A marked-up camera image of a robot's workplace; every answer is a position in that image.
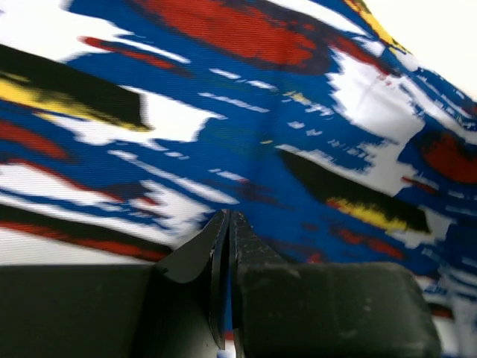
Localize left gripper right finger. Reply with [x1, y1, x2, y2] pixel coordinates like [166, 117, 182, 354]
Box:
[230, 212, 442, 357]

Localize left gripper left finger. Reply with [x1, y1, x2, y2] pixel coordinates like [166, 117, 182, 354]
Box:
[1, 210, 230, 357]

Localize blue white patterned trousers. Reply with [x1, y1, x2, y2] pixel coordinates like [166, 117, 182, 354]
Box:
[1, 1, 476, 357]

